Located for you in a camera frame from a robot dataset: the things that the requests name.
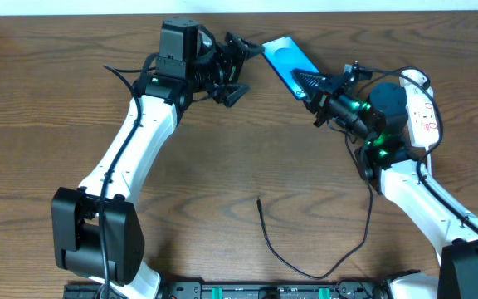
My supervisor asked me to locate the white power strip cord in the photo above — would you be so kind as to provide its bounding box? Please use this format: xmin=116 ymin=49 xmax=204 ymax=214
xmin=423 ymin=145 xmax=434 ymax=175

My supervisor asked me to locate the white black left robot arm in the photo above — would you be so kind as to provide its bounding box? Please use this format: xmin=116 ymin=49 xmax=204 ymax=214
xmin=51 ymin=17 xmax=264 ymax=298

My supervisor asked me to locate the blue Galaxy smartphone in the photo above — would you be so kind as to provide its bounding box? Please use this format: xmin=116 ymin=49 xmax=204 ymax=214
xmin=262 ymin=36 xmax=319 ymax=100

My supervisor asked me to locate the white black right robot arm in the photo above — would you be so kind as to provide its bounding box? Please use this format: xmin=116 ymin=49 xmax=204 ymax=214
xmin=291 ymin=65 xmax=478 ymax=298

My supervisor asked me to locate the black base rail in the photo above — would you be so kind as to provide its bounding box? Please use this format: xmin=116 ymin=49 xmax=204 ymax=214
xmin=63 ymin=281 xmax=389 ymax=299

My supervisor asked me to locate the white USB wall charger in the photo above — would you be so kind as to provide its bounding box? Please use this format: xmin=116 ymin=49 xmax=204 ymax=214
xmin=407 ymin=80 xmax=434 ymax=99

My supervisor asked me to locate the white power strip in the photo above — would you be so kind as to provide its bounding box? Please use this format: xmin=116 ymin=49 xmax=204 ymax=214
xmin=400 ymin=70 xmax=439 ymax=150

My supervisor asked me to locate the black USB charging cable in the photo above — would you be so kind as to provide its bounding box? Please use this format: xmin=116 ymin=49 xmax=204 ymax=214
xmin=256 ymin=66 xmax=444 ymax=281

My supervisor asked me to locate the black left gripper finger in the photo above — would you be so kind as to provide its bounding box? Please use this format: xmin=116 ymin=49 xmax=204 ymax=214
xmin=225 ymin=32 xmax=265 ymax=58
xmin=222 ymin=83 xmax=250 ymax=108

